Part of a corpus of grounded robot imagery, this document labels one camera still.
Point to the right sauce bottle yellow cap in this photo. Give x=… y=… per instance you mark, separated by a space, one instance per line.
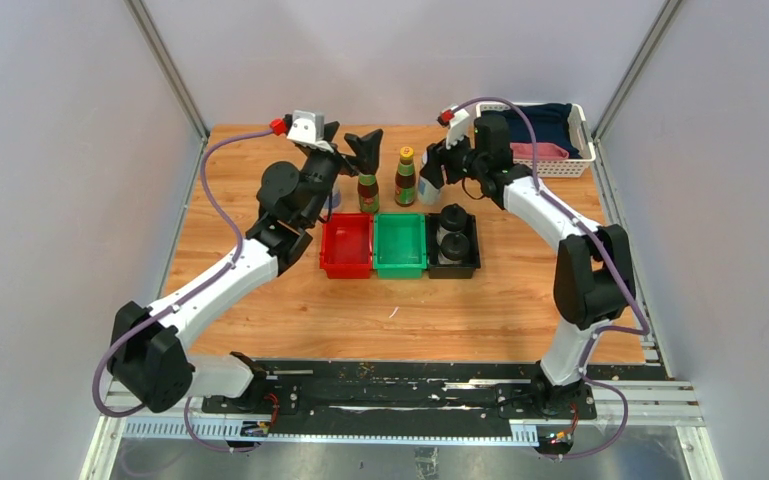
x=405 y=179

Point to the left sauce bottle yellow cap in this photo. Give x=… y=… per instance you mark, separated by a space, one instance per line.
x=368 y=193

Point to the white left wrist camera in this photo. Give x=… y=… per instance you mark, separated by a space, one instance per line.
x=307 y=129

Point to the silver lid jar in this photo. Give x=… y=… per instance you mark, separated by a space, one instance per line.
x=334 y=201
x=427 y=193

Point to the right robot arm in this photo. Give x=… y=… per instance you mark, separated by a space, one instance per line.
x=593 y=282

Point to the navy blue cloth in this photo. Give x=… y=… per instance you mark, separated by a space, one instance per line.
x=550 y=124

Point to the green plastic bin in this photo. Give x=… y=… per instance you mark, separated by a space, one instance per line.
x=399 y=245

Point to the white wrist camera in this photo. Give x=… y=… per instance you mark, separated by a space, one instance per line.
x=457 y=121
x=307 y=129

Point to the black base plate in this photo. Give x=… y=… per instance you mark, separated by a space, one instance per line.
x=396 y=399

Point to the white plastic basket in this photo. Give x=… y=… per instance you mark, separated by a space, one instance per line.
x=579 y=132

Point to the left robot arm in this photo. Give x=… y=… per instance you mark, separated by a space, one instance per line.
x=149 y=344

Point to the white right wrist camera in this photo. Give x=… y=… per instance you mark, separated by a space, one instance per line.
x=457 y=121

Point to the aluminium frame rail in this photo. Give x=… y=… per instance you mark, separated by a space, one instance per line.
x=621 y=406

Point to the red plastic bin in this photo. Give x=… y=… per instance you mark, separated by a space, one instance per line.
x=346 y=246

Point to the black cap shaker bottle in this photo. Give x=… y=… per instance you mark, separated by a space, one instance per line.
x=452 y=219

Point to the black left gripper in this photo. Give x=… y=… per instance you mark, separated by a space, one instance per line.
x=365 y=148

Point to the black plastic bin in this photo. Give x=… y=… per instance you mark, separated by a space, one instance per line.
x=467 y=267

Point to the sauce bottle yellow cap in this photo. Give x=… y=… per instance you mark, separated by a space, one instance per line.
x=405 y=179
x=368 y=193

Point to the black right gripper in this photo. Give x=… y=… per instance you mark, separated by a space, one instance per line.
x=433 y=168

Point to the pink cloth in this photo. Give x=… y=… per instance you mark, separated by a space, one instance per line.
x=543 y=151

